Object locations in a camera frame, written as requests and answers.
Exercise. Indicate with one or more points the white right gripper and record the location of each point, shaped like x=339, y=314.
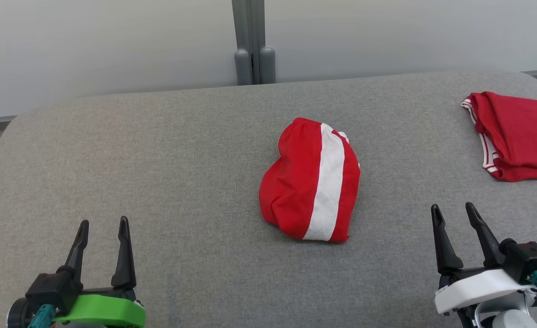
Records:
x=473, y=287

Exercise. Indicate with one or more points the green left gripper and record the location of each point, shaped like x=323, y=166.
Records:
x=109, y=310

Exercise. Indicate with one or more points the red basketball jersey white sleeves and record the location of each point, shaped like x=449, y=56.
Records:
x=524, y=132

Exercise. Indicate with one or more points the red shorts with white stripe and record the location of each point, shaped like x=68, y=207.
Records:
x=296, y=173

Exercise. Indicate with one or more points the black cylindrical left gripper motor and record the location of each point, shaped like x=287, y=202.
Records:
x=17, y=315

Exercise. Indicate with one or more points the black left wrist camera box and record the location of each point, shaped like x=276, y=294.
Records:
x=52, y=289

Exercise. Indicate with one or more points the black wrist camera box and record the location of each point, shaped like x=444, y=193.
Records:
x=52, y=289
x=528, y=259

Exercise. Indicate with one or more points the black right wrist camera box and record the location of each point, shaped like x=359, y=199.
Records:
x=528, y=259

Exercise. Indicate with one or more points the teal left camera connector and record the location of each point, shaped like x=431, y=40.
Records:
x=43, y=316

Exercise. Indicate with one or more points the grey partition post with feet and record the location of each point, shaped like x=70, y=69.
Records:
x=242, y=68

